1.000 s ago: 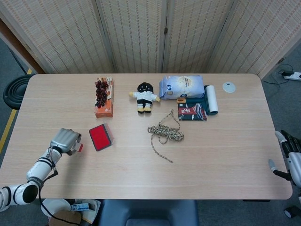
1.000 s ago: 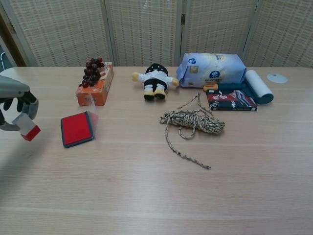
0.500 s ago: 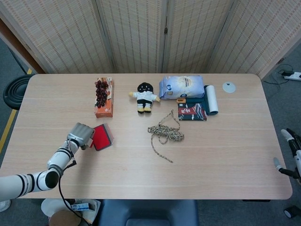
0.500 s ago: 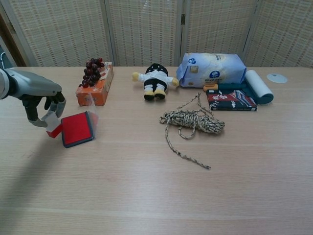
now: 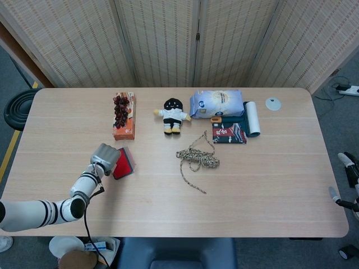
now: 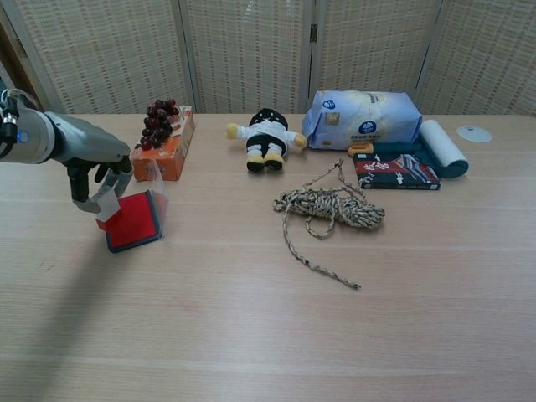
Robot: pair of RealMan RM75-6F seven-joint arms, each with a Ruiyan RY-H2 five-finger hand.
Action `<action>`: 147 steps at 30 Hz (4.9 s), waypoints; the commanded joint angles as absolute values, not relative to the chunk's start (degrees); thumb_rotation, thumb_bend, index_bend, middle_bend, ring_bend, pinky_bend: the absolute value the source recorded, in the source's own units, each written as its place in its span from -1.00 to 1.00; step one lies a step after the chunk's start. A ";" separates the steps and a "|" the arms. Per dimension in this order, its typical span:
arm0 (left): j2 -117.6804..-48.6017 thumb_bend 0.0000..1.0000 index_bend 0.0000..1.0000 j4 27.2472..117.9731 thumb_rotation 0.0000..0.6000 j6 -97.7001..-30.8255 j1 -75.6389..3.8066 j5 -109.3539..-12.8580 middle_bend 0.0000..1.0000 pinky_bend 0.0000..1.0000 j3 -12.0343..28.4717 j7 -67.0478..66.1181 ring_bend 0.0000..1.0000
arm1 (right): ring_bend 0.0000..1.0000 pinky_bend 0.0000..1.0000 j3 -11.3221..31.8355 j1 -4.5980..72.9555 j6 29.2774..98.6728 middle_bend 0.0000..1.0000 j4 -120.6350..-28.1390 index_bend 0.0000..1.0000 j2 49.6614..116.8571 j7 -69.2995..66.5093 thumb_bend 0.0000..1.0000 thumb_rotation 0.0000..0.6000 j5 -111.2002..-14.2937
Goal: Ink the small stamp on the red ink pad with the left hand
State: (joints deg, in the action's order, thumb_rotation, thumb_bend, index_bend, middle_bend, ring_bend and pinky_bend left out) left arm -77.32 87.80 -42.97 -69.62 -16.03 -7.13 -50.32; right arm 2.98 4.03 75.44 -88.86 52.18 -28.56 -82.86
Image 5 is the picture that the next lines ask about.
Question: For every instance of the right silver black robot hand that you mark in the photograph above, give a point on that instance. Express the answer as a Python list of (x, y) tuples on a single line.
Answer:
[(357, 193)]

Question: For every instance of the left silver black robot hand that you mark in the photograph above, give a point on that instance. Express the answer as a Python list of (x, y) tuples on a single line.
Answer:
[(105, 157)]

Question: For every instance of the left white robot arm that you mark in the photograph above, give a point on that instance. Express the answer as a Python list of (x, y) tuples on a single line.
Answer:
[(28, 214)]

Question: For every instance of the red ink pad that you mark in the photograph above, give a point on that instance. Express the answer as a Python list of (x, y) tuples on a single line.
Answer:
[(124, 165)]

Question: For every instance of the orange carton box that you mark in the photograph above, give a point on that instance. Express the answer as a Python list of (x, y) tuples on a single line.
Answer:
[(126, 133)]

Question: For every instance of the dark red grape bunch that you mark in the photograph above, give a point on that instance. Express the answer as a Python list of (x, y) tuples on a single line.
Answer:
[(120, 112)]

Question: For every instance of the black caster wheel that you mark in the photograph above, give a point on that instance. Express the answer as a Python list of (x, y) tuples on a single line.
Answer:
[(349, 251)]

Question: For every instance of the black-headed plush doll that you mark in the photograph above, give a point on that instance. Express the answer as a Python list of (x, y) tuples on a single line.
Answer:
[(173, 115)]

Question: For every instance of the small blue white box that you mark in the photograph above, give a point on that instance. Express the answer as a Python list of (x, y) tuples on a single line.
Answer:
[(96, 246)]

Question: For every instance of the beige tote bag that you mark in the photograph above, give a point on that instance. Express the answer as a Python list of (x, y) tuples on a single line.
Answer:
[(112, 252)]

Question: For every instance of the white round plate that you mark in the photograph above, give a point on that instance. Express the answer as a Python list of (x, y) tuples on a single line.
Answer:
[(64, 243)]

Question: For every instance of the black round stool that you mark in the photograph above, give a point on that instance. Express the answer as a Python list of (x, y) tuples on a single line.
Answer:
[(16, 112)]

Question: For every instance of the white power strip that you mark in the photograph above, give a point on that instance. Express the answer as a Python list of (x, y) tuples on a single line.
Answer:
[(350, 90)]

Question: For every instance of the brown round wooden board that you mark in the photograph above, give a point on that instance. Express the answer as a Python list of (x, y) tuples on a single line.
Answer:
[(78, 260)]

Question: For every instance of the dark blue chair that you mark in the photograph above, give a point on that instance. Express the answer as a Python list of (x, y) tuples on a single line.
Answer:
[(176, 252)]

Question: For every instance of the blue white soft pack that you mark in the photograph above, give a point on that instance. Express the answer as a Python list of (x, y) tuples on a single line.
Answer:
[(216, 103)]

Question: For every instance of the white round desk grommet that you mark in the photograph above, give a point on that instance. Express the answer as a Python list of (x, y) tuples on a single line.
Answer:
[(273, 103)]

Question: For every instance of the red dark patterned packet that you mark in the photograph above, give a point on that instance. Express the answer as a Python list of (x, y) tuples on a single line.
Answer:
[(228, 134)]

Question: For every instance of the bamboo folding screen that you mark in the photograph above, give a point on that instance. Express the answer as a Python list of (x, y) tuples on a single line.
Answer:
[(157, 42)]

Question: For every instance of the white shoe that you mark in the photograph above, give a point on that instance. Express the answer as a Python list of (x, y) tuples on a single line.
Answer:
[(5, 243)]

